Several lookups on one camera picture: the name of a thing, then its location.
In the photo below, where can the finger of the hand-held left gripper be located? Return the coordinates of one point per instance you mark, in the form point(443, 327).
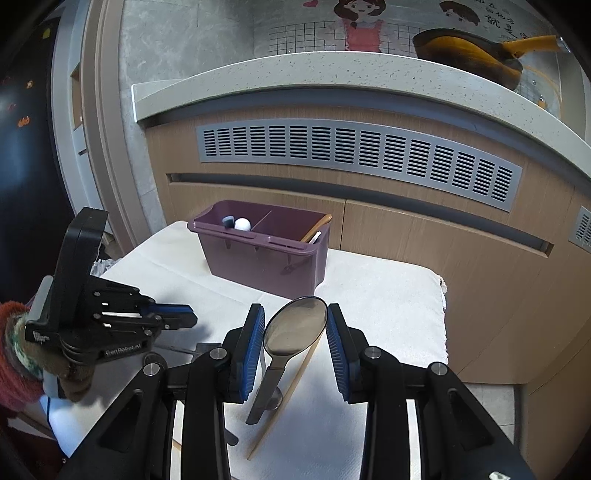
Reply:
point(178, 322)
point(173, 310)

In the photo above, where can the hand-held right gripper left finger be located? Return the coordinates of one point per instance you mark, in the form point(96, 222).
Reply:
point(251, 355)

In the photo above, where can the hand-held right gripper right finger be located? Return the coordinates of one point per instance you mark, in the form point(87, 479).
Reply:
point(337, 350)

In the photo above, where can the purple plastic utensil box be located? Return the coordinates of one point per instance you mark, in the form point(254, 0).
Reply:
point(268, 267)

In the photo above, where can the blue-grey plastic spoon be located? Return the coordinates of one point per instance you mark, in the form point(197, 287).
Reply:
point(227, 222)

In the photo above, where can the white round-headed spoon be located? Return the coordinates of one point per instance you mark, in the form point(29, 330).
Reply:
point(243, 225)

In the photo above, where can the white ceramic spoon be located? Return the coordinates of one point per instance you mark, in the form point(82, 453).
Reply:
point(315, 237)

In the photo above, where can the wooden spoon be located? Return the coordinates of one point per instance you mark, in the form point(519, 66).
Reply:
point(321, 224)

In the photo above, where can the person's left hand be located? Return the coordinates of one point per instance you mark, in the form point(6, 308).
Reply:
point(69, 378)

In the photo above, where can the white tablecloth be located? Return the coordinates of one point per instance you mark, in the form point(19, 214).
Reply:
point(392, 314)

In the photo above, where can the wooden chopstick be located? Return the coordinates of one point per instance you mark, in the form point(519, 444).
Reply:
point(262, 438)
point(175, 446)

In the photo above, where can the wooden counter cabinet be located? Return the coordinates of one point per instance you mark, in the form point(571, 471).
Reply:
point(415, 240)

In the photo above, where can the long grey vent grille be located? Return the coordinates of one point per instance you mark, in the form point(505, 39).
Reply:
point(369, 157)

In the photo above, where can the small grey vent grille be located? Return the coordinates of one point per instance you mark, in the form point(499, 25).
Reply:
point(582, 230)

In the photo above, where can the speckled stone countertop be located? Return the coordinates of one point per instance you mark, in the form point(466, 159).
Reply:
point(323, 69)

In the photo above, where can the brown door frame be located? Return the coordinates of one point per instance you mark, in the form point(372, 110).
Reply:
point(111, 138)

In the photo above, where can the cartoon wall sticker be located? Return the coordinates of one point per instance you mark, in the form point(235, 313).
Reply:
point(364, 23)

